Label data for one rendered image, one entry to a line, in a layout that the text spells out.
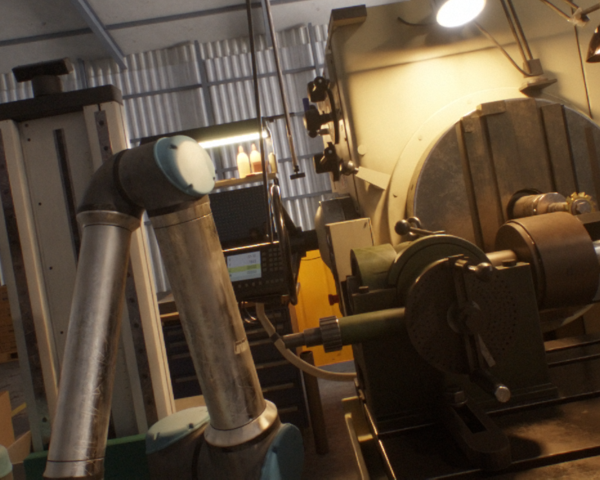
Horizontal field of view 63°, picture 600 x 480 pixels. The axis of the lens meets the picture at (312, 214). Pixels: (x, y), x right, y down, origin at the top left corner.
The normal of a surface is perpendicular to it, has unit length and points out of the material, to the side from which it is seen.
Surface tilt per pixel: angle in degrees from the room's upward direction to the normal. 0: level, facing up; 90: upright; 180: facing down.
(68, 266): 90
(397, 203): 90
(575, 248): 73
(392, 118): 90
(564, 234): 54
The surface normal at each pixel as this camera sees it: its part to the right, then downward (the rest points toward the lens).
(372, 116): 0.04, -0.01
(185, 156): 0.85, -0.29
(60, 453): -0.17, -0.33
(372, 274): -0.05, -0.54
